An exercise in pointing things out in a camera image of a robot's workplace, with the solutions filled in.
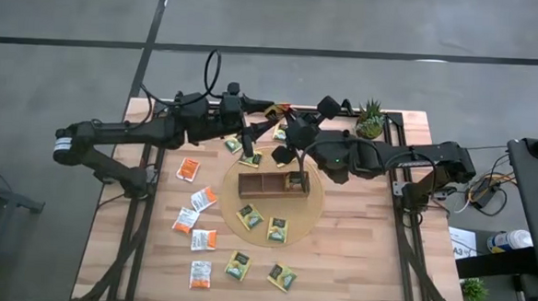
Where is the wooden compartment tea box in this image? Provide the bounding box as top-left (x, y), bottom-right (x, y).
top-left (237, 166), bottom-right (312, 203)

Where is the white paper sheet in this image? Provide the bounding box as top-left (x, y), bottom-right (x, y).
top-left (446, 226), bottom-right (480, 262)

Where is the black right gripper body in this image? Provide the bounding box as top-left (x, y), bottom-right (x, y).
top-left (271, 93), bottom-right (343, 168)

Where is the round woven straw placemat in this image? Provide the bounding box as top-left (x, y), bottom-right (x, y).
top-left (217, 143), bottom-right (329, 251)

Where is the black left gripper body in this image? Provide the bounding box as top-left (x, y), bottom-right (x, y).
top-left (216, 81), bottom-right (259, 160)

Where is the potted succulent plant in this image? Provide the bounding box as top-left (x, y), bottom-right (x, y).
top-left (353, 97), bottom-right (388, 143)

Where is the white orange tea bag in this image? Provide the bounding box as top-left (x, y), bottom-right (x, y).
top-left (188, 260), bottom-right (214, 290)
top-left (190, 227), bottom-right (218, 253)
top-left (175, 156), bottom-right (202, 184)
top-left (170, 205), bottom-right (202, 236)
top-left (188, 185), bottom-right (219, 214)

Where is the black electronics box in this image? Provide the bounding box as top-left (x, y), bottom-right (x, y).
top-left (467, 174), bottom-right (504, 211)

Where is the black low shelf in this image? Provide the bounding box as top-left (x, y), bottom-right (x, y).
top-left (454, 245), bottom-right (538, 284)

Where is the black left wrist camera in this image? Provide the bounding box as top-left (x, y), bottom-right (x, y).
top-left (217, 95), bottom-right (247, 131)

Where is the small green plant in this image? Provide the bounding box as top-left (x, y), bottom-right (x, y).
top-left (460, 276), bottom-right (491, 301)

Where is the green lemon lime tea bag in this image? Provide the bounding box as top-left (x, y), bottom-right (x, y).
top-left (239, 151), bottom-right (264, 169)
top-left (223, 249), bottom-right (254, 284)
top-left (265, 216), bottom-right (289, 245)
top-left (223, 133), bottom-right (245, 156)
top-left (234, 203), bottom-right (266, 232)
top-left (265, 261), bottom-right (299, 294)
top-left (272, 122), bottom-right (290, 143)

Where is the black aluminium table frame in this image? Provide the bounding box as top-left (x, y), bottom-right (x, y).
top-left (71, 85), bottom-right (478, 301)

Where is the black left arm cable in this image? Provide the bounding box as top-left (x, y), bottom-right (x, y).
top-left (137, 45), bottom-right (224, 112)

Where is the white wipes canister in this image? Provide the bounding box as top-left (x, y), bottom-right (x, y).
top-left (485, 227), bottom-right (535, 257)

